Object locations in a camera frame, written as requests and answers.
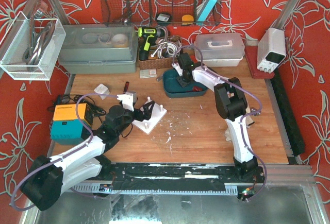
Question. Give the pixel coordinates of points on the grey plastic storage box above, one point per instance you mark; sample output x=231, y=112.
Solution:
x=99, y=49

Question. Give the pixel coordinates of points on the white work glove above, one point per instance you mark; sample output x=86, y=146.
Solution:
x=249, y=121

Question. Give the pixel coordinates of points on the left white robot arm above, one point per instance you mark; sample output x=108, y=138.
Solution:
x=48, y=178

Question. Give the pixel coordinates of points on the white power supply unit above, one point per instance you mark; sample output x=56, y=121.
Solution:
x=271, y=50

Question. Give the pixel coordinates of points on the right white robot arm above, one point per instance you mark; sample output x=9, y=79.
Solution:
x=231, y=105

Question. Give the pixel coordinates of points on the metal angle bracket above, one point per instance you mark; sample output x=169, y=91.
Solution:
x=159, y=78

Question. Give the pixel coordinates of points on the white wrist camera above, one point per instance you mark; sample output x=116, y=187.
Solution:
x=128, y=100
x=177, y=68

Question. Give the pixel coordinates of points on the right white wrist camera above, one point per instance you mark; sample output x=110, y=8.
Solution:
x=177, y=68

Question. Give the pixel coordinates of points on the white peg base plate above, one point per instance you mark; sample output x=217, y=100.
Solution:
x=147, y=126

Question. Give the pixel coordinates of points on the clear acrylic side bin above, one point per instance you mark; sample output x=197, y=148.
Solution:
x=34, y=49

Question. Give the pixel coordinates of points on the blue white book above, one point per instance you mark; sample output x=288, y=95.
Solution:
x=203, y=10

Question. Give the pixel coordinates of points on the black round tape measure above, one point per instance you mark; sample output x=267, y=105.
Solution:
x=163, y=19

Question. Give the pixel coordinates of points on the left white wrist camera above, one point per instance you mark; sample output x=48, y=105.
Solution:
x=128, y=100

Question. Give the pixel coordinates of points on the orange teal device box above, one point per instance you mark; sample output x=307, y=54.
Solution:
x=67, y=129

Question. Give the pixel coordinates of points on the black cable duct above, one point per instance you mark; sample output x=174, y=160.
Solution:
x=292, y=130

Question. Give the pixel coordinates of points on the small clear parts box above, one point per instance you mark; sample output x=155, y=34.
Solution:
x=151, y=73

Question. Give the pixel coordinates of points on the red spring front tray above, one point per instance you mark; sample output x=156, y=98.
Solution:
x=197, y=89

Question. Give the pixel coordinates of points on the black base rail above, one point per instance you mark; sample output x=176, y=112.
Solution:
x=176, y=177

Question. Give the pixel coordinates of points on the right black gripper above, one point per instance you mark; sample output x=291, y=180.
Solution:
x=184, y=80

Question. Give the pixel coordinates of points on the small white cube block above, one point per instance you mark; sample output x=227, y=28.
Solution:
x=102, y=90

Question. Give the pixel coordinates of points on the white clear lidded case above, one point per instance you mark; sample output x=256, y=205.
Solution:
x=220, y=49

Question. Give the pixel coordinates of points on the white timer switch box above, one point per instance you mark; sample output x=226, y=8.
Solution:
x=228, y=135

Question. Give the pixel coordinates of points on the green black cordless drill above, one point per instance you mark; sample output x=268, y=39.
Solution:
x=149, y=35

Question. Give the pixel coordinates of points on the dark green plastic tray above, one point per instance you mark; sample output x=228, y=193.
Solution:
x=173, y=89

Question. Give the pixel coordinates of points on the red flat case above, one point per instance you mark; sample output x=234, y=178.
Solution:
x=251, y=57

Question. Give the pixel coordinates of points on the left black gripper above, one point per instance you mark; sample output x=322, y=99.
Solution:
x=141, y=113

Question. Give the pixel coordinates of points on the woven brown basket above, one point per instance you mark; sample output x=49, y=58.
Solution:
x=161, y=54

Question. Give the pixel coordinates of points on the yellow tape measure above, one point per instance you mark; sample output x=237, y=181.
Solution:
x=187, y=20

